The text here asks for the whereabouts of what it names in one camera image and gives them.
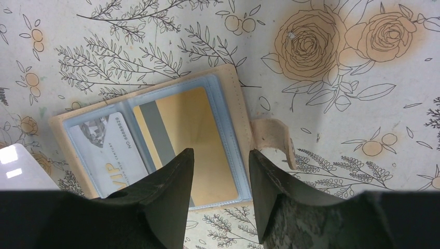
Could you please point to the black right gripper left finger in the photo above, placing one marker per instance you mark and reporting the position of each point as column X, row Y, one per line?
column 151, row 213

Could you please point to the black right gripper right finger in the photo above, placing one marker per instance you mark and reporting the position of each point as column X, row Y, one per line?
column 292, row 214

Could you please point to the tan leather card holder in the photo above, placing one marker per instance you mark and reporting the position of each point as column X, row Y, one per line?
column 238, row 133

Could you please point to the blue credit card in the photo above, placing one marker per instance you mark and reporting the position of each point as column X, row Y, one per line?
column 108, row 151

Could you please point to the gold credit card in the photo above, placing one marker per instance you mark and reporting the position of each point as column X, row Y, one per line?
column 185, row 120

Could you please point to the floral patterned table mat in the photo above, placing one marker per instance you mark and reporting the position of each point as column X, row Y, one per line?
column 356, row 82

